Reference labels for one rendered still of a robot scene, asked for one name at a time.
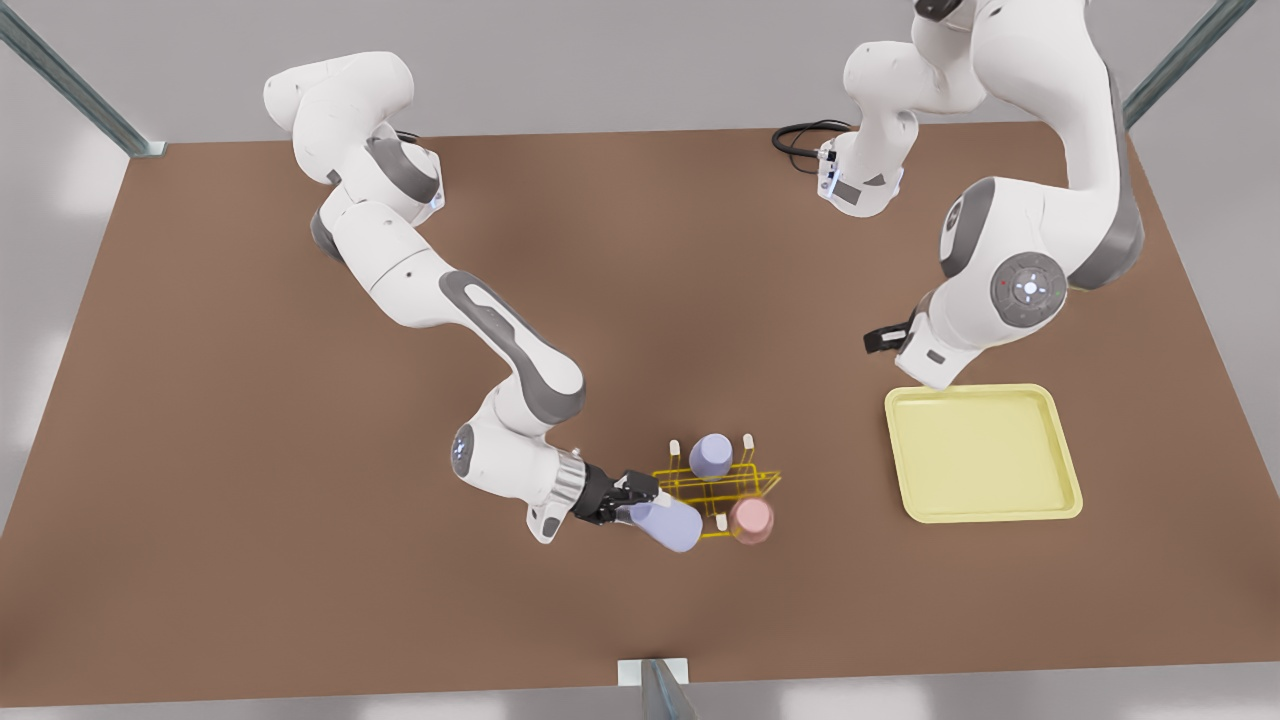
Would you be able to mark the lavender plastic cup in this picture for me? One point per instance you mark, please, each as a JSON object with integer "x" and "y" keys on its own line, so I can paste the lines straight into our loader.
{"x": 711, "y": 457}
{"x": 668, "y": 525}

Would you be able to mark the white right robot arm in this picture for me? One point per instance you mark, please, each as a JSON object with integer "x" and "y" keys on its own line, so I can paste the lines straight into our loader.
{"x": 400, "y": 270}

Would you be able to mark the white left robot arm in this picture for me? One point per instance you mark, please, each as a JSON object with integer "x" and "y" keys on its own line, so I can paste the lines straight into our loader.
{"x": 1040, "y": 200}

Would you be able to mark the pink plastic cup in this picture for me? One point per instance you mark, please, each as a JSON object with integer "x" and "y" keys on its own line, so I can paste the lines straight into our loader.
{"x": 751, "y": 520}

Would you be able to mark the pale yellow square tray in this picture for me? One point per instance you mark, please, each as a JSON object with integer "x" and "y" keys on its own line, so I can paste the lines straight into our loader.
{"x": 982, "y": 452}

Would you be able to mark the silver frame post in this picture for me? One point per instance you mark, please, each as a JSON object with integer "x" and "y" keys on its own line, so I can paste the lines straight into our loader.
{"x": 660, "y": 690}
{"x": 75, "y": 85}
{"x": 1185, "y": 60}

